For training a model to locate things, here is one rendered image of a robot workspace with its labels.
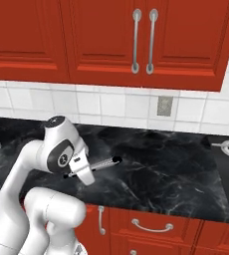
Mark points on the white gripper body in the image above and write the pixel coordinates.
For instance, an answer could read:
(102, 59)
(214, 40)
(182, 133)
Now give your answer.
(88, 174)

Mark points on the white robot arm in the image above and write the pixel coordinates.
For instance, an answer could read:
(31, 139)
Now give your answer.
(13, 199)

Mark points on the silver tongs with black tips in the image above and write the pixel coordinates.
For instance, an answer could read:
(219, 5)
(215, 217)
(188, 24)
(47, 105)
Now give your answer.
(105, 163)

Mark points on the red lower cupboard door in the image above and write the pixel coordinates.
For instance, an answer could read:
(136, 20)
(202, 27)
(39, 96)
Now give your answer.
(90, 229)

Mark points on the red cupboard door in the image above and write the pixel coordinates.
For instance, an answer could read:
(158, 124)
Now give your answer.
(23, 36)
(189, 40)
(100, 36)
(90, 229)

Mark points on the red lower drawer front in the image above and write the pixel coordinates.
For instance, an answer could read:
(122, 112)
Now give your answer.
(159, 249)

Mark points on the red drawer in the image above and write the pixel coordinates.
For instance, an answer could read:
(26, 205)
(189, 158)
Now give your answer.
(186, 229)
(159, 249)

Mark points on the red upper cupboard door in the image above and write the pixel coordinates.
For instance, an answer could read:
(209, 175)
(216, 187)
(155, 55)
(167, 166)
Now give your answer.
(100, 36)
(23, 36)
(189, 40)

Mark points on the black hob with grey grate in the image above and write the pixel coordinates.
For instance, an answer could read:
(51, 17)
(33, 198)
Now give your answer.
(228, 179)

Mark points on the red lower cupboard front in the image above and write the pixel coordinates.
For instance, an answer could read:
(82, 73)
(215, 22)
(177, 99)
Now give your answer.
(219, 237)

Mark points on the grey wall socket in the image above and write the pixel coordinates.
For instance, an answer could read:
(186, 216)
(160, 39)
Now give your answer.
(165, 106)

